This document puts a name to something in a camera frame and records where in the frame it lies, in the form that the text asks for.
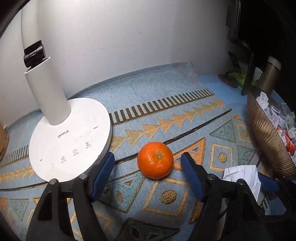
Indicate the black phone stand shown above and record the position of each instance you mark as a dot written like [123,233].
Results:
[234,61]

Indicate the champagne metal thermos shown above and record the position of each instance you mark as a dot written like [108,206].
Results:
[269,74]

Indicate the cardboard pen holder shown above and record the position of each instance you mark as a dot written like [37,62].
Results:
[2,141]

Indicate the black monitor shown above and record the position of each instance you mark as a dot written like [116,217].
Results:
[233,23]

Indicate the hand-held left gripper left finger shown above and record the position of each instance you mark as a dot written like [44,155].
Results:
[101,176]

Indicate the brown ribbed glass bowl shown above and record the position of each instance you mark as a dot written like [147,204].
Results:
[266,139]

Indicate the white desk lamp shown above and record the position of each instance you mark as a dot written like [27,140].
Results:
[69,139]

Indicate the green plush toy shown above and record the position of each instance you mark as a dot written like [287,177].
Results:
[289,119]

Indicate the patterned woven mat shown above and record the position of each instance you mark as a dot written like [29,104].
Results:
[161,115]

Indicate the large paper ball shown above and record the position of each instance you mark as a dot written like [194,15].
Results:
[241,176]

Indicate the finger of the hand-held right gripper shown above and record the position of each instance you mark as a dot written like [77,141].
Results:
[268,182]

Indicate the green tissue packet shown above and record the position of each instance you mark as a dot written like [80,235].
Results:
[241,77]

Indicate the round wooden base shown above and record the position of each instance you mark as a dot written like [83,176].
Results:
[227,81]

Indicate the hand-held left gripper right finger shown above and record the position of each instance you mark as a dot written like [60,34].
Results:
[192,176]

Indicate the black clip-on device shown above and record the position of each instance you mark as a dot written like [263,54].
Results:
[34,54]

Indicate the black monitor stand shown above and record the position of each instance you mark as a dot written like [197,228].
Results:
[248,74]

